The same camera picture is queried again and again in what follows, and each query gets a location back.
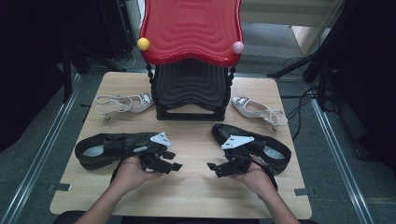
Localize yellow ball knob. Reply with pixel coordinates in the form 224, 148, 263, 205
136, 37, 151, 52

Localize person's left hand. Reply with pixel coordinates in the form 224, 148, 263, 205
115, 155, 165, 194

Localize red and black shoe rack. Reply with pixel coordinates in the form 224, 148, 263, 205
137, 0, 245, 122

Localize right hand-held gripper cable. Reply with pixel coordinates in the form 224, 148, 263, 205
247, 153, 279, 191

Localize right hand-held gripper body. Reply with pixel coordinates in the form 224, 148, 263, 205
220, 134, 256, 177

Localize hand-held gripper cable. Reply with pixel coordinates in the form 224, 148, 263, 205
109, 134, 151, 185
247, 153, 279, 191

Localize black tripod stand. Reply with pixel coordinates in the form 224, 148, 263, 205
266, 0, 347, 110

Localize white slingback heel shoe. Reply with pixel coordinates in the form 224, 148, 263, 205
93, 91, 155, 121
231, 95, 290, 132

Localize metal floor rail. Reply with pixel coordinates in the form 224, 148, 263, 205
0, 74, 83, 224
310, 98, 376, 224

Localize white floor cable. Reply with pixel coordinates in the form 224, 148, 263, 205
111, 46, 138, 71

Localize left hand-held gripper cable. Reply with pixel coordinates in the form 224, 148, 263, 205
109, 134, 151, 185

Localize person's right hand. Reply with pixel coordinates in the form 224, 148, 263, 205
228, 161, 277, 201

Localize pink ball knob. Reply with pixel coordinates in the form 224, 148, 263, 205
232, 40, 246, 55

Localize black floor cables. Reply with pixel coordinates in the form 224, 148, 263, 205
279, 55, 323, 142

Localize black metal stand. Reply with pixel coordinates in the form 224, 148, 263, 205
60, 43, 77, 105

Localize black leather shoe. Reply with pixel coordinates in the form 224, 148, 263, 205
74, 132, 163, 171
211, 123, 292, 175

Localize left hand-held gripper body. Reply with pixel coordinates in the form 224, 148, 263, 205
138, 132, 173, 174

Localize dark cloth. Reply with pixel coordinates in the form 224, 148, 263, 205
51, 210, 320, 224

